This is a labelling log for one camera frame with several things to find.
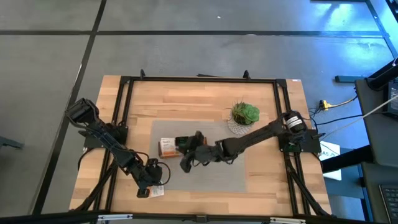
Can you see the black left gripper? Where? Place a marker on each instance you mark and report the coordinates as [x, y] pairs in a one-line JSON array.
[[150, 174]]

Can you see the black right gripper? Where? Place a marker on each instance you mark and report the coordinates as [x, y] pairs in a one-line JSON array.
[[208, 154]]

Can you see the white orange Tazo tea packet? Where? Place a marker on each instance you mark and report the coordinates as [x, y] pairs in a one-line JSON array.
[[168, 146], [157, 191]]

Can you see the dark blackcurrant tea packet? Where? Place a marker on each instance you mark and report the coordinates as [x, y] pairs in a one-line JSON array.
[[182, 141]]

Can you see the orange peach tea packet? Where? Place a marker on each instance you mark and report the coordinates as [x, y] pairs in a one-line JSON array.
[[205, 141]]

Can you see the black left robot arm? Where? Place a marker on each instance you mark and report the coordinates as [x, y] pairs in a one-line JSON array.
[[105, 137]]

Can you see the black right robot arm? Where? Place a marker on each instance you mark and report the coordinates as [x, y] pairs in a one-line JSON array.
[[248, 137]]

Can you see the wooden tea box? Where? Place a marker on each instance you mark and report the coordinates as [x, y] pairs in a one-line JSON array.
[[169, 156]]

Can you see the grey woven placemat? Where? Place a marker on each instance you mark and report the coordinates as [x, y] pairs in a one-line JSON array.
[[217, 177]]

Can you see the green artificial plant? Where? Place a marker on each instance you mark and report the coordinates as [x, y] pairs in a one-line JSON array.
[[245, 113]]

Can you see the black overhead rig beam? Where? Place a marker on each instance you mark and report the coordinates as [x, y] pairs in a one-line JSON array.
[[46, 217]]

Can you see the white paper sign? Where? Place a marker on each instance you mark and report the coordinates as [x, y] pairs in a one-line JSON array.
[[329, 149]]

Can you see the grey chair base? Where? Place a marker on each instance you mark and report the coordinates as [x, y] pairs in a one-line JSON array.
[[9, 142]]

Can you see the black desk leg bar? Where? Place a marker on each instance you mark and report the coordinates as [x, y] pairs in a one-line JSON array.
[[348, 158]]

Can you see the grey metal bar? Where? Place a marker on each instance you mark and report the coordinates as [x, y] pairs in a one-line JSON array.
[[348, 78]]

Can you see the dark grey desk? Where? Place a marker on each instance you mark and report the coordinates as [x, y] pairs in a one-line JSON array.
[[373, 140]]

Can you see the black keyboard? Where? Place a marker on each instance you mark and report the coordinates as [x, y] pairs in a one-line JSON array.
[[390, 202]]

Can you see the dark laptop screen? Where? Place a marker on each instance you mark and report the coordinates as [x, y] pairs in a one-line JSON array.
[[393, 99]]

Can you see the black metal table frame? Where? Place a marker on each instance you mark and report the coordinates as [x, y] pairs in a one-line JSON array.
[[186, 79]]

